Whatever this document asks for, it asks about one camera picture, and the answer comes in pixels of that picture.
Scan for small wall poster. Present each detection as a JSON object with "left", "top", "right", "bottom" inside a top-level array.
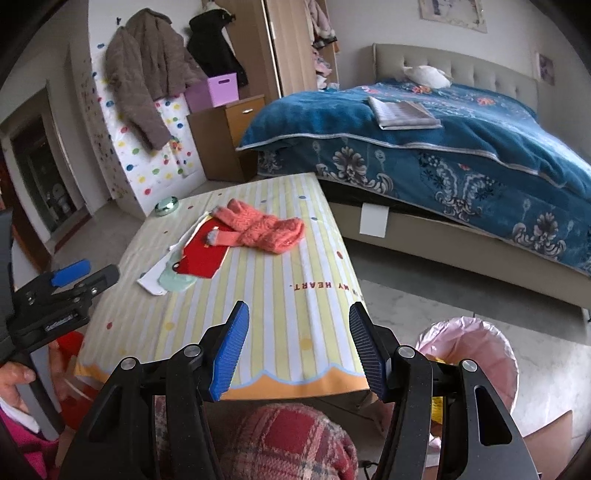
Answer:
[{"left": 538, "top": 52, "right": 555, "bottom": 86}]

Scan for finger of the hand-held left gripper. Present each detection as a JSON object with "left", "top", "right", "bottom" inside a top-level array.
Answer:
[
  {"left": 55, "top": 264, "right": 121, "bottom": 308},
  {"left": 13, "top": 259, "right": 92, "bottom": 305}
]

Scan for coral knitted socks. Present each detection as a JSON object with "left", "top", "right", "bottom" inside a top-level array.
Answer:
[{"left": 203, "top": 198, "right": 305, "bottom": 256}]

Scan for folded grey cloth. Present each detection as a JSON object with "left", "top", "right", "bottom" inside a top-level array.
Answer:
[{"left": 368, "top": 96, "right": 443, "bottom": 131}]

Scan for person's left hand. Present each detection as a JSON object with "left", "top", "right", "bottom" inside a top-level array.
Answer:
[{"left": 0, "top": 361, "right": 37, "bottom": 418}]

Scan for blue floral blanket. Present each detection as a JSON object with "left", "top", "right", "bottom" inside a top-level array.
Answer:
[{"left": 235, "top": 78, "right": 591, "bottom": 278}]

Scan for purple storage box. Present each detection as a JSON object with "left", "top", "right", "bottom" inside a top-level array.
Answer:
[{"left": 184, "top": 74, "right": 239, "bottom": 114}]

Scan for brown quilted jacket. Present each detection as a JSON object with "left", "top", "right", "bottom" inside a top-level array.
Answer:
[{"left": 104, "top": 8, "right": 208, "bottom": 151}]

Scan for mint green pouch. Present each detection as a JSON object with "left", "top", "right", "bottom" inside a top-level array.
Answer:
[{"left": 157, "top": 263, "right": 197, "bottom": 293}]

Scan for pink trash bin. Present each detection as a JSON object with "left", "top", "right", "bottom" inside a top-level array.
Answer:
[{"left": 414, "top": 316, "right": 520, "bottom": 462}]

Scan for grey door frame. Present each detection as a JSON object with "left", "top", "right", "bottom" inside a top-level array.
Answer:
[{"left": 0, "top": 80, "right": 90, "bottom": 259}]

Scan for striped dotted tablecloth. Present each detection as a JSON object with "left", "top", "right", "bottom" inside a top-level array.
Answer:
[{"left": 74, "top": 173, "right": 370, "bottom": 400}]

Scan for white pillow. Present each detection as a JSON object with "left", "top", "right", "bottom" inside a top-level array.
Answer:
[{"left": 401, "top": 65, "right": 452, "bottom": 89}]

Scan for white bed label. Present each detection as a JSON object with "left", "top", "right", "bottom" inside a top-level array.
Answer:
[{"left": 359, "top": 204, "right": 389, "bottom": 239}]

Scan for large wall poster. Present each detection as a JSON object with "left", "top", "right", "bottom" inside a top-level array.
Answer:
[{"left": 419, "top": 0, "right": 488, "bottom": 34}]

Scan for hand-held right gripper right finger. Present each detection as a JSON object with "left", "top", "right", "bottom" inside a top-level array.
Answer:
[{"left": 348, "top": 302, "right": 539, "bottom": 480}]

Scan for white dotted cabinet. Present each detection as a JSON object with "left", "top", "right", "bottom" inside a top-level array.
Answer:
[{"left": 69, "top": 28, "right": 206, "bottom": 220}]

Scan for white toilet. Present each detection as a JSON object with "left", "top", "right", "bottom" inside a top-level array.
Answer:
[{"left": 50, "top": 184, "right": 74, "bottom": 214}]

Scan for brown wooden furniture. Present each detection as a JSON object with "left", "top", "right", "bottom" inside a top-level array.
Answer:
[{"left": 522, "top": 410, "right": 575, "bottom": 480}]

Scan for red plastic stool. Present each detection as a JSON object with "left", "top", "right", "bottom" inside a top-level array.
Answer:
[{"left": 55, "top": 330, "right": 109, "bottom": 430}]

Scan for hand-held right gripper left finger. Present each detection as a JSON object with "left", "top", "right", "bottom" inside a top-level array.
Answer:
[{"left": 58, "top": 300, "right": 251, "bottom": 480}]

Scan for wooden wardrobe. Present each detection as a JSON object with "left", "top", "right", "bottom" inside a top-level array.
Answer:
[{"left": 263, "top": 0, "right": 342, "bottom": 100}]

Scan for beige upholstered bed frame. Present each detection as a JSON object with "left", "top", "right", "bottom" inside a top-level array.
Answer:
[{"left": 323, "top": 44, "right": 591, "bottom": 319}]

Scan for light hanging clothes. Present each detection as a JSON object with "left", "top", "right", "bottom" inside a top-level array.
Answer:
[{"left": 305, "top": 0, "right": 340, "bottom": 47}]

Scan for black jacket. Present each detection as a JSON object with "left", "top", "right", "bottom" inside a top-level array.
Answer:
[{"left": 186, "top": 9, "right": 249, "bottom": 88}]

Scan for person's left forearm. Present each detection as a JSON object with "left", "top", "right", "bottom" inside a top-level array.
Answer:
[{"left": 0, "top": 397, "right": 61, "bottom": 480}]

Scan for red paper packet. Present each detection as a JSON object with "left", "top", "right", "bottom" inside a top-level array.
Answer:
[{"left": 178, "top": 220, "right": 232, "bottom": 279}]

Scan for wooden drawer cabinet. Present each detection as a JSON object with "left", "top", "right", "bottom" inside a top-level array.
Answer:
[{"left": 186, "top": 95, "right": 266, "bottom": 183}]

